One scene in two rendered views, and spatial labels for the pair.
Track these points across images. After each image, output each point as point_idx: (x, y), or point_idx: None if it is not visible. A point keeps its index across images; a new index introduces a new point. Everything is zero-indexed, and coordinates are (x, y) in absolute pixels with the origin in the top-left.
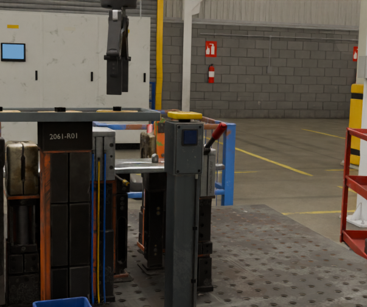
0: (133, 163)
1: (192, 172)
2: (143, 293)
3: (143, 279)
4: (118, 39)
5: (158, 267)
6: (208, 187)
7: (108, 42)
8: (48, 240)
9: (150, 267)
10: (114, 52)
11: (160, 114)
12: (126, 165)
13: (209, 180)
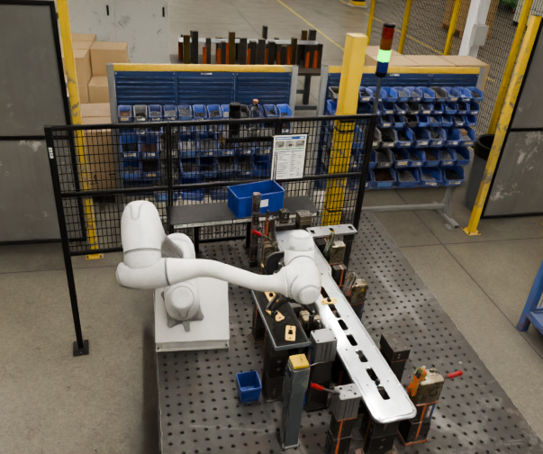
0: (375, 373)
1: (288, 386)
2: (320, 426)
3: None
4: (270, 304)
5: (362, 433)
6: (335, 413)
7: (269, 302)
8: (264, 356)
9: (360, 429)
10: (266, 307)
11: (276, 348)
12: (357, 368)
13: (336, 410)
